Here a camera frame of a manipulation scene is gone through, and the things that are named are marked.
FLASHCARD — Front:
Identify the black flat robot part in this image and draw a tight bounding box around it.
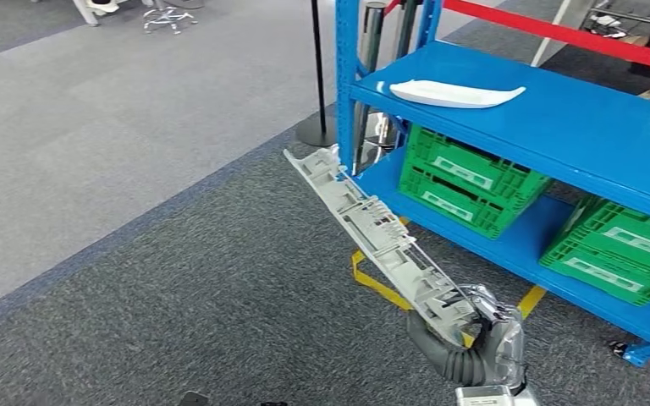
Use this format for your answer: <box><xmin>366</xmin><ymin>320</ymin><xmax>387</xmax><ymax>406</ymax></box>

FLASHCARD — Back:
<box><xmin>178</xmin><ymin>390</ymin><xmax>211</xmax><ymax>406</ymax></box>

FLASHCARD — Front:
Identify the white curved trim part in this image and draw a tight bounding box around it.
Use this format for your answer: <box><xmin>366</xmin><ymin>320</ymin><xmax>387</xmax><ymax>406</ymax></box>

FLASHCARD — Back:
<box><xmin>388</xmin><ymin>79</ymin><xmax>527</xmax><ymax>110</ymax></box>

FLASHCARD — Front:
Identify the white furniture leg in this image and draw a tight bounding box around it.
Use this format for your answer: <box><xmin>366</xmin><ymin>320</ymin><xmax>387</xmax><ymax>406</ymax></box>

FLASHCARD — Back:
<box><xmin>71</xmin><ymin>0</ymin><xmax>124</xmax><ymax>28</ymax></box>

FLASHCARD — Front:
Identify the white desk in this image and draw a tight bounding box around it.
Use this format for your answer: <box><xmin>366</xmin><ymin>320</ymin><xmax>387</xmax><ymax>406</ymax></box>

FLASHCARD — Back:
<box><xmin>529</xmin><ymin>0</ymin><xmax>598</xmax><ymax>69</ymax></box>

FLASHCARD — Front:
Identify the thin black stanchion pole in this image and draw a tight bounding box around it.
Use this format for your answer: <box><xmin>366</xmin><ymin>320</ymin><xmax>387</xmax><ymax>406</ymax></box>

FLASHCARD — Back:
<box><xmin>295</xmin><ymin>0</ymin><xmax>339</xmax><ymax>149</ymax></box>

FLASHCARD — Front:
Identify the yellow floor tape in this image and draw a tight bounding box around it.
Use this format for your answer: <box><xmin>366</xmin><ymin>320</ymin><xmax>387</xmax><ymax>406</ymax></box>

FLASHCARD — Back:
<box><xmin>350</xmin><ymin>217</ymin><xmax>548</xmax><ymax>348</ymax></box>

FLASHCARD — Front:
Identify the blue metal shelf rack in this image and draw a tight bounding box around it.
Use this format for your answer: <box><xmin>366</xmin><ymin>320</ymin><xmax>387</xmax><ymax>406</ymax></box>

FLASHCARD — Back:
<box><xmin>333</xmin><ymin>0</ymin><xmax>650</xmax><ymax>368</ymax></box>

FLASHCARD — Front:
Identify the long grey ribbed trim part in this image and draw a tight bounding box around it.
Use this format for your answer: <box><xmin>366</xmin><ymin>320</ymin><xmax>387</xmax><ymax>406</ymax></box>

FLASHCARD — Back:
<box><xmin>283</xmin><ymin>146</ymin><xmax>480</xmax><ymax>348</ymax></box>

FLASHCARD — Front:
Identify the red barrier belt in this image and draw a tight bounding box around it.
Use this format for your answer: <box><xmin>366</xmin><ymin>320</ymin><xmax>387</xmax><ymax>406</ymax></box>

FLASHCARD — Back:
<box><xmin>383</xmin><ymin>0</ymin><xmax>650</xmax><ymax>77</ymax></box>

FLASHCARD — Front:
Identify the wire cable basket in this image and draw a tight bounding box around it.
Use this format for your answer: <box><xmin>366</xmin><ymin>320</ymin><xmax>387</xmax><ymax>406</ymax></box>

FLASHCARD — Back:
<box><xmin>580</xmin><ymin>0</ymin><xmax>650</xmax><ymax>41</ymax></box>

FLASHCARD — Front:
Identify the chrome star chair base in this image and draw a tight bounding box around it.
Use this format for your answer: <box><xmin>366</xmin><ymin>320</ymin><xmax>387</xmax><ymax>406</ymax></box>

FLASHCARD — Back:
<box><xmin>142</xmin><ymin>4</ymin><xmax>199</xmax><ymax>36</ymax></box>

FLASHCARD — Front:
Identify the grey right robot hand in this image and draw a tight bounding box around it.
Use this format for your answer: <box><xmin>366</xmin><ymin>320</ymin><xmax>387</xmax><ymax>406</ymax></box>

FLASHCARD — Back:
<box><xmin>405</xmin><ymin>283</ymin><xmax>526</xmax><ymax>387</ymax></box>

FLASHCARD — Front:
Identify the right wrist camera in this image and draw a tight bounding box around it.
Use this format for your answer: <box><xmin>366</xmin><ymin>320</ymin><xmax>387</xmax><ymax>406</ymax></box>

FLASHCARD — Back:
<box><xmin>454</xmin><ymin>384</ymin><xmax>539</xmax><ymax>406</ymax></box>

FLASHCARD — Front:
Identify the chrome stanchion post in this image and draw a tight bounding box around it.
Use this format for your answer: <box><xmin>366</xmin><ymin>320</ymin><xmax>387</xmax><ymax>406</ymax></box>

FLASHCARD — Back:
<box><xmin>393</xmin><ymin>0</ymin><xmax>422</xmax><ymax>54</ymax></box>
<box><xmin>353</xmin><ymin>0</ymin><xmax>410</xmax><ymax>176</ymax></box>

